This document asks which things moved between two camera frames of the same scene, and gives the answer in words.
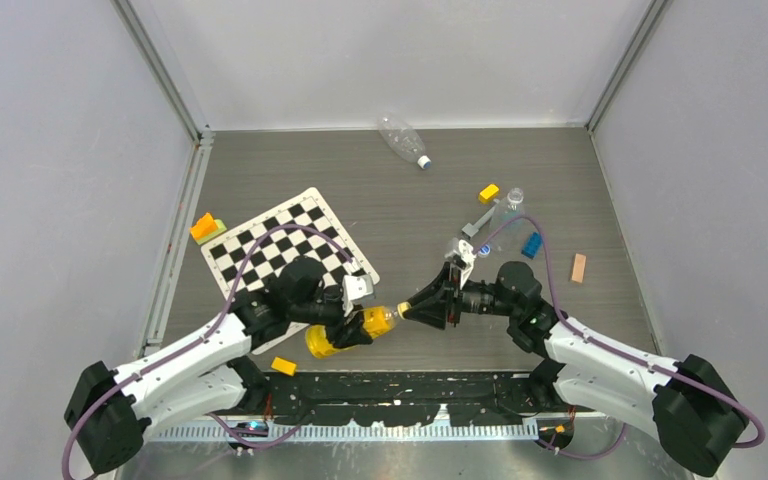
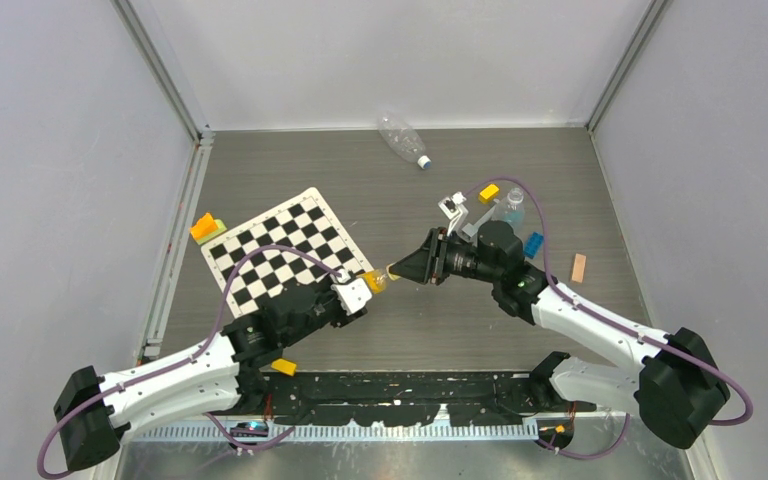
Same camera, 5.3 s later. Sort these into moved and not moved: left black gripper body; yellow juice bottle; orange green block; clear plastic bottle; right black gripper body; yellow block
Moved: right black gripper body; yellow juice bottle
Not moved: left black gripper body; orange green block; yellow block; clear plastic bottle
